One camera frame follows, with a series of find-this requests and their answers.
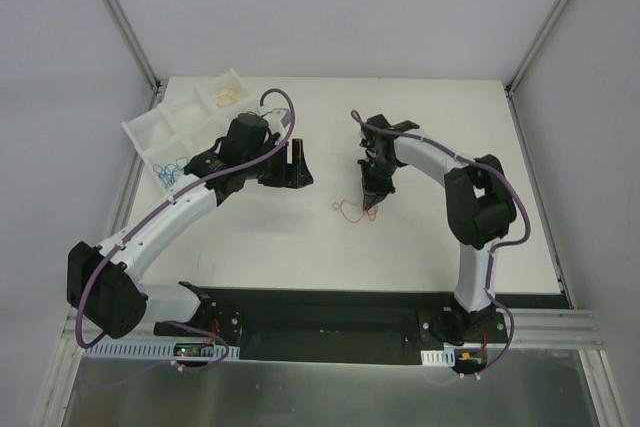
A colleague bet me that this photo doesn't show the red thin wire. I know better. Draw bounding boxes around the red thin wire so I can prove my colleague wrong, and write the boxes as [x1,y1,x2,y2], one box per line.
[331,197,380,225]

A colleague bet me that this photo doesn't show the blue thin wire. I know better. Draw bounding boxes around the blue thin wire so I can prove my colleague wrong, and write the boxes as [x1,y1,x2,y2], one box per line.
[151,160,189,191]

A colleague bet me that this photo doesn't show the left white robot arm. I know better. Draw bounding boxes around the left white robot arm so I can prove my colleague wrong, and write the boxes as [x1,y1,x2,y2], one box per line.
[66,108,313,339]

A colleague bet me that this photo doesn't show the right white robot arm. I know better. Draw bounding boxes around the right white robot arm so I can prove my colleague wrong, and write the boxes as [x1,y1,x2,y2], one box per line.
[351,111,517,342]

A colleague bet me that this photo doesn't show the white foam compartment tray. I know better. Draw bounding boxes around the white foam compartment tray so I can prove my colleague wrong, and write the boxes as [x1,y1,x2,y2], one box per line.
[122,69,258,191]

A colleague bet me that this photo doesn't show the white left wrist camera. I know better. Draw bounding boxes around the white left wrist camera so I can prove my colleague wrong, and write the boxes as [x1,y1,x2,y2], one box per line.
[258,106,291,130]

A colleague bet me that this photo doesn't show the left aluminium frame post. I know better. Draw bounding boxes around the left aluminium frame post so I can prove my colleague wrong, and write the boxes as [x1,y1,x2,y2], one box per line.
[102,0,162,94]

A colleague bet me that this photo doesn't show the aluminium frame post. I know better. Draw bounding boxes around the aluminium frame post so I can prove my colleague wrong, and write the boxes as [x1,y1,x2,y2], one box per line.
[102,0,162,94]
[503,0,606,96]

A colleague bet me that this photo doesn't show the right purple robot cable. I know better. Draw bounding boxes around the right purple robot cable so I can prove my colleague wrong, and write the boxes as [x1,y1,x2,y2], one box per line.
[349,108,532,308]

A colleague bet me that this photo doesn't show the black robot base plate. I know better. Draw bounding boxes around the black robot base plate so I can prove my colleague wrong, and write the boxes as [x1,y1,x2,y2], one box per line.
[152,286,518,367]

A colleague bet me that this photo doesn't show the right white cable duct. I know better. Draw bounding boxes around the right white cable duct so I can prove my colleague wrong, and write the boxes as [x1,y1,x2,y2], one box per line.
[420,348,456,368]

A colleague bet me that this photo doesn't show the white cable duct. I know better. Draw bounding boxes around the white cable duct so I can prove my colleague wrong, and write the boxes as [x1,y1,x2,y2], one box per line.
[420,348,456,368]
[86,340,240,362]

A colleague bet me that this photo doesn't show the aluminium front rail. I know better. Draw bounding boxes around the aluminium front rail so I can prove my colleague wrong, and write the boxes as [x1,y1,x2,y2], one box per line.
[512,309,604,350]

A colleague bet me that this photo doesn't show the left white cable duct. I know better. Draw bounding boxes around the left white cable duct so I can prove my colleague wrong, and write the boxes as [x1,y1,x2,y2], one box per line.
[86,340,240,362]

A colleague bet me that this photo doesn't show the right aluminium frame post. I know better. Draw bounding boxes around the right aluminium frame post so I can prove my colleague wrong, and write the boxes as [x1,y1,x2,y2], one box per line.
[503,0,606,96]

